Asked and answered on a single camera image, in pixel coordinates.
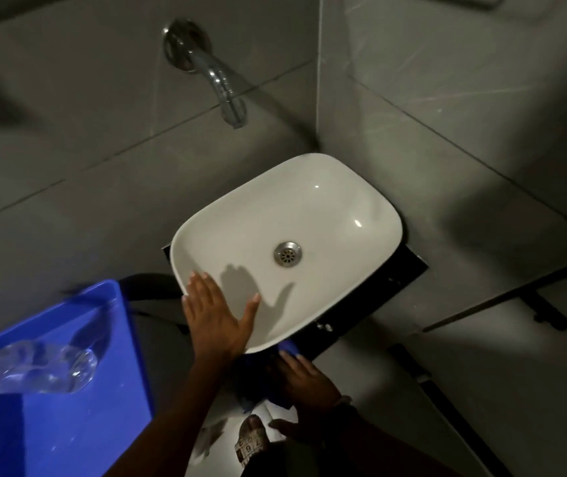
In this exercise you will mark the black partition frame rail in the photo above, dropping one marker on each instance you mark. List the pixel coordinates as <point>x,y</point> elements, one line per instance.
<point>537,288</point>

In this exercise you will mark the blue plastic tub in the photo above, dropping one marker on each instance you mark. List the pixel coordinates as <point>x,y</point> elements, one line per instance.
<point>79,432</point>

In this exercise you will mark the person's left hand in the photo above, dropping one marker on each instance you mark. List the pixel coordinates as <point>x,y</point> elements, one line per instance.
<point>211,327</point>

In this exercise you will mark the clear plastic bottle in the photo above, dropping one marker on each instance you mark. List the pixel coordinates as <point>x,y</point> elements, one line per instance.
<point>39,367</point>

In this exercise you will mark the person's left forearm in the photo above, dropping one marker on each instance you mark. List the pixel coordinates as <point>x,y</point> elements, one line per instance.
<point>174,422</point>

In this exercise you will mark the black stone sink slab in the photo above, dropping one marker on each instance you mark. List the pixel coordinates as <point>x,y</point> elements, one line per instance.
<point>378,298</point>

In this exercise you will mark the white ceramic sink basin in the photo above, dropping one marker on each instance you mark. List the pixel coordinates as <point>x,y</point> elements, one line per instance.
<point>323,208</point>

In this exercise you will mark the chrome wall faucet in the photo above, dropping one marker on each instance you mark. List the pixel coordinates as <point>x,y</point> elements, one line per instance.
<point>204,62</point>

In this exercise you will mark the person's left thumb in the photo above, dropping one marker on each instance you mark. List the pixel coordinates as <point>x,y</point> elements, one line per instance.
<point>251,315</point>

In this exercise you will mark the steel sink drain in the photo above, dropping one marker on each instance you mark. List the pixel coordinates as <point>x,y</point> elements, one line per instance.
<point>288,254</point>

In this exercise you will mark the person's right forearm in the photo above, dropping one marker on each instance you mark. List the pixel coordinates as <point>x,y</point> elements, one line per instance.
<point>382,447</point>

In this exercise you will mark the person's right hand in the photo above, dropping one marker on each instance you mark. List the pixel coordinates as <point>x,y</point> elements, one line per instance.
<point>313,397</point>

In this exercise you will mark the blue cleaning cloth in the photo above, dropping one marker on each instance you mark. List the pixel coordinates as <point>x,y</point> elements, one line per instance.
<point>263,382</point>

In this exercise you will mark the person's right thumb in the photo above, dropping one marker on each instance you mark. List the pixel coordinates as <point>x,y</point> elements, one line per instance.
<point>286,427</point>

